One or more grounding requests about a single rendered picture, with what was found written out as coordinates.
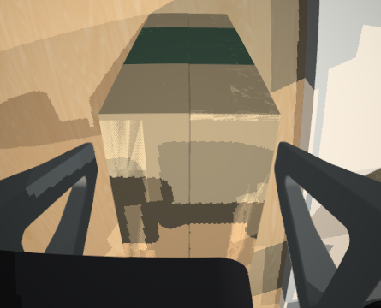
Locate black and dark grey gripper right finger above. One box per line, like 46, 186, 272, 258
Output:
274, 142, 381, 308

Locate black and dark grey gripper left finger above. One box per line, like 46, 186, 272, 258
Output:
0, 143, 98, 255

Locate white shallow tray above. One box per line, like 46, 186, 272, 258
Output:
300, 0, 381, 268

